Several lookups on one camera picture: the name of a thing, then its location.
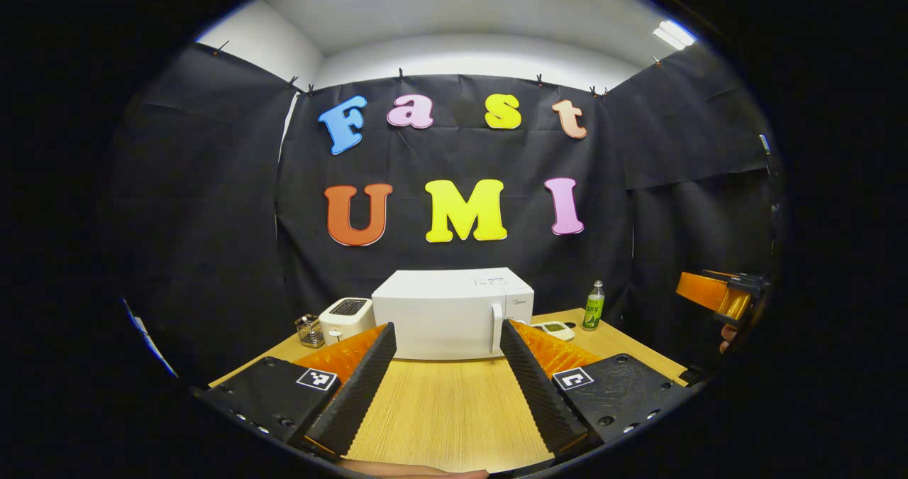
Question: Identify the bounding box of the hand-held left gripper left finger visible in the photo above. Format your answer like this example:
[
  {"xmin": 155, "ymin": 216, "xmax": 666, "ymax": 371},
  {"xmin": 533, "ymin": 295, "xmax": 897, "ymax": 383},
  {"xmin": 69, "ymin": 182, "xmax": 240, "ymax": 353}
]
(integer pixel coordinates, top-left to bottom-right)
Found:
[{"xmin": 195, "ymin": 323, "xmax": 398, "ymax": 461}]

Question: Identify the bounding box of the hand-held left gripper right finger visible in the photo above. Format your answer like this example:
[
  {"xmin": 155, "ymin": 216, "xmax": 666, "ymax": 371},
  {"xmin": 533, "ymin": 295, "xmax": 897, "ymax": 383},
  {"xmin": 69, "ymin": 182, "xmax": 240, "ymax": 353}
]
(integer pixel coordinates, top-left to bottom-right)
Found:
[{"xmin": 499, "ymin": 319, "xmax": 693, "ymax": 458}]

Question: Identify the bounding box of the white microwave oven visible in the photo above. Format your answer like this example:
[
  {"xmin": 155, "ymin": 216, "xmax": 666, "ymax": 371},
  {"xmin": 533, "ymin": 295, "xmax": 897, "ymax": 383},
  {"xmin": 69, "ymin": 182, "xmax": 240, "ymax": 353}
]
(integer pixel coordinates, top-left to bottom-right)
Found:
[{"xmin": 371, "ymin": 268, "xmax": 536, "ymax": 361}]

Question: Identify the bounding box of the white toaster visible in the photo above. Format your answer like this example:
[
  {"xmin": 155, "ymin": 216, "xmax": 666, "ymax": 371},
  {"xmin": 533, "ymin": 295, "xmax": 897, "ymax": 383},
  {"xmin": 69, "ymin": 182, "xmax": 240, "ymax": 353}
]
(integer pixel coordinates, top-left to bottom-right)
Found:
[{"xmin": 319, "ymin": 297, "xmax": 377, "ymax": 346}]

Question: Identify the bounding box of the green drink bottle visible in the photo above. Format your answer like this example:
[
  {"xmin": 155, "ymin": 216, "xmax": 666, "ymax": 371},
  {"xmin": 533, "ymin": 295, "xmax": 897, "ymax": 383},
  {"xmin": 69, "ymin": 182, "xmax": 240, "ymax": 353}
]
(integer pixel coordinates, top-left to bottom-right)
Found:
[{"xmin": 583, "ymin": 280, "xmax": 606, "ymax": 331}]

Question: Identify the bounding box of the black backdrop cloth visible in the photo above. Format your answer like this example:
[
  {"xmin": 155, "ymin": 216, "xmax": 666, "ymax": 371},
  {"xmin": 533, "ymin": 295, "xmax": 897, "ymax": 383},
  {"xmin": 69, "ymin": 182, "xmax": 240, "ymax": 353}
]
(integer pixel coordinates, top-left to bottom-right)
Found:
[{"xmin": 106, "ymin": 43, "xmax": 785, "ymax": 387}]

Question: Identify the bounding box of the small ceiling light panel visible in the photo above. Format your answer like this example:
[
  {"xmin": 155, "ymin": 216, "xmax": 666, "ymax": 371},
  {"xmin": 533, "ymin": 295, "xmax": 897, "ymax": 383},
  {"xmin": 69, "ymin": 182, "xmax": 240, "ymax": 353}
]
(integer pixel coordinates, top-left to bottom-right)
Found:
[{"xmin": 653, "ymin": 19, "xmax": 698, "ymax": 51}]

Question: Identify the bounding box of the wire mesh utensil basket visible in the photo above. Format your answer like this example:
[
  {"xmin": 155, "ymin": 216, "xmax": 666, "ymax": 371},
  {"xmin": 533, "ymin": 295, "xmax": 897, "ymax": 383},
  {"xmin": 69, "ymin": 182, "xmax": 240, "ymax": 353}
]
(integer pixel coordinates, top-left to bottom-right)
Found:
[{"xmin": 294, "ymin": 314, "xmax": 326, "ymax": 348}]

